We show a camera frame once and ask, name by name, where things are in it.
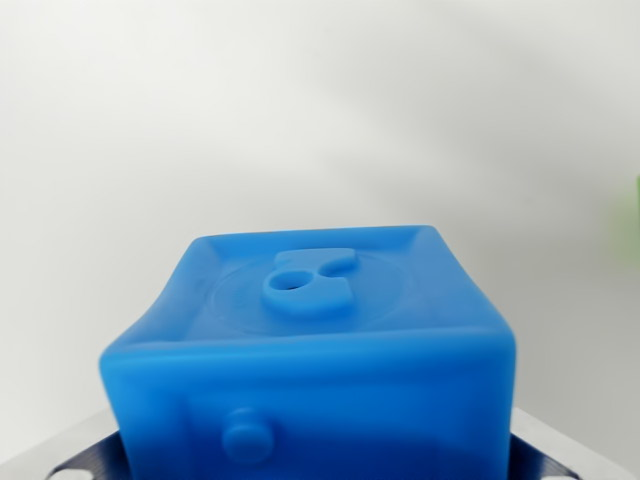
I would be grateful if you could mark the black-tipped silver gripper right finger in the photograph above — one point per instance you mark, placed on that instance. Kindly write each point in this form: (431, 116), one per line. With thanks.
(537, 457)

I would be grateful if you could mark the blue soft cube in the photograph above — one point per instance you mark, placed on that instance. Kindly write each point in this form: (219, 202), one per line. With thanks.
(310, 380)

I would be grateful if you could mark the green soft cube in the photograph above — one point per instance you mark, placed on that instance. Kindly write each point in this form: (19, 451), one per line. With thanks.
(637, 200)

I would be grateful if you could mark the black-tipped silver gripper left finger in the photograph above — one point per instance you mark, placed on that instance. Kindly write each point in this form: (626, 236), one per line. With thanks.
(97, 455)

